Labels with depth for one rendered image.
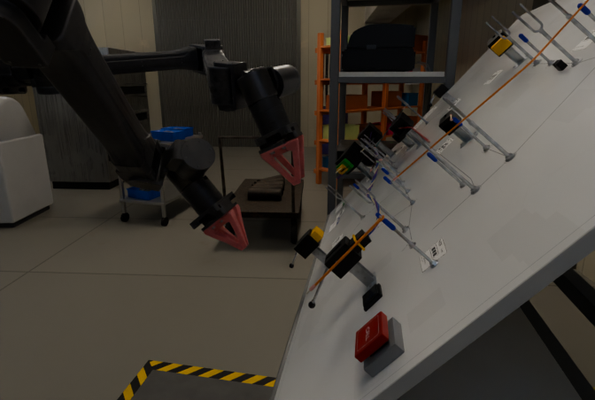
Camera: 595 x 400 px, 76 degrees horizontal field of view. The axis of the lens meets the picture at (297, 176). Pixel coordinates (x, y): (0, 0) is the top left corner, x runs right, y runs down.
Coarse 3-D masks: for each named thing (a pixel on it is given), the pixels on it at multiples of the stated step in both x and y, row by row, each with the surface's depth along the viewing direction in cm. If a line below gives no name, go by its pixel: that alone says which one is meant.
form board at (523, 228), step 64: (576, 0) 92; (512, 64) 98; (512, 128) 68; (576, 128) 50; (384, 192) 111; (448, 192) 71; (512, 192) 52; (576, 192) 41; (384, 256) 74; (448, 256) 54; (512, 256) 42; (576, 256) 36; (320, 320) 77; (448, 320) 43; (320, 384) 57; (384, 384) 44
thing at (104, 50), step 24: (48, 96) 489; (144, 96) 604; (48, 120) 496; (72, 120) 494; (144, 120) 605; (48, 144) 504; (72, 144) 502; (96, 144) 500; (48, 168) 512; (72, 168) 510; (96, 168) 508
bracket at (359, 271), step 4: (356, 264) 68; (360, 264) 70; (352, 268) 69; (356, 268) 69; (360, 268) 69; (364, 268) 70; (352, 272) 69; (356, 272) 69; (360, 272) 69; (364, 272) 69; (368, 272) 70; (356, 276) 69; (360, 276) 69; (364, 276) 69; (368, 276) 69; (372, 276) 70; (360, 280) 69; (364, 280) 69; (368, 280) 69; (372, 280) 69; (364, 284) 69; (368, 284) 69; (372, 284) 68; (368, 288) 68
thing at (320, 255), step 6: (306, 234) 105; (300, 240) 106; (306, 240) 103; (312, 240) 103; (300, 246) 104; (306, 246) 104; (312, 246) 104; (300, 252) 105; (306, 252) 104; (312, 252) 106; (318, 252) 105; (324, 252) 107; (294, 258) 108; (318, 258) 106; (324, 258) 105
